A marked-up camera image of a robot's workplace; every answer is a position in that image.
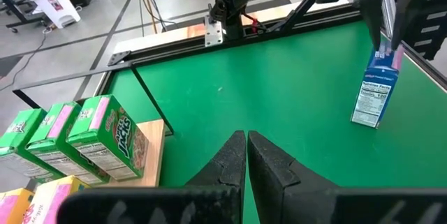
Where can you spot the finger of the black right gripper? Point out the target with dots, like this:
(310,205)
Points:
(403,14)
(373,18)

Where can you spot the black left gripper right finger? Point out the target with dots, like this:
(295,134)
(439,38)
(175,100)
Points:
(297,203)

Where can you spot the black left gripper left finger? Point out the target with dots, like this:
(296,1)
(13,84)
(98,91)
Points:
(195,203)

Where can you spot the blue Frosted Flakes cereal box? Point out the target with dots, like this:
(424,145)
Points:
(375,91)

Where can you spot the green Apple Jacks cereal box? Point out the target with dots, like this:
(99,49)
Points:
(17,147)
(108,136)
(56,140)

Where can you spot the yellow Pops cereal box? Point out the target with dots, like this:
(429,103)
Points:
(12,204)
(52,199)

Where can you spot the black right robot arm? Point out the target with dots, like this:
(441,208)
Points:
(230,4)

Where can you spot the black stand leg beam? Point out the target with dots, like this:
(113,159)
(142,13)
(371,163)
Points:
(304,4)

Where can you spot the green table mat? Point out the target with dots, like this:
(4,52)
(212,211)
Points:
(279,95)

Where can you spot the black rolling cart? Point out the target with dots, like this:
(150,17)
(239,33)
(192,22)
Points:
(10,7)

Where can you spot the wooden shelf with black frame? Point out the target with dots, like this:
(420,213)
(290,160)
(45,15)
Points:
(155,147)

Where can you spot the black metal table frame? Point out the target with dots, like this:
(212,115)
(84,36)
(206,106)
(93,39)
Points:
(181,47)

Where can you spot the silver mounting bracket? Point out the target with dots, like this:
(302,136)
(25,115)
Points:
(213,32)

